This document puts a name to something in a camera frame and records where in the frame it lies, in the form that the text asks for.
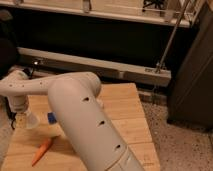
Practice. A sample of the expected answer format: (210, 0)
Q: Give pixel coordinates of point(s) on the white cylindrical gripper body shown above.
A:
(18, 104)

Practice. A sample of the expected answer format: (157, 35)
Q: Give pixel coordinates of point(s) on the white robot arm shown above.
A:
(73, 99)

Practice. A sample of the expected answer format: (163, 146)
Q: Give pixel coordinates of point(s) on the blue sponge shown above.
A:
(51, 118)

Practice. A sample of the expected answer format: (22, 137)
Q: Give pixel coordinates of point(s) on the orange toy carrot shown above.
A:
(44, 147)

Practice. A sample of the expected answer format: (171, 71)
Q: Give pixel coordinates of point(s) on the black office chair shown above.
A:
(9, 55)

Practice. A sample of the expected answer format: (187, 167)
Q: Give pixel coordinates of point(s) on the metal pole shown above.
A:
(159, 65)

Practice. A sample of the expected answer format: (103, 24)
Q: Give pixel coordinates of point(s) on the dark cabinet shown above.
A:
(191, 94)

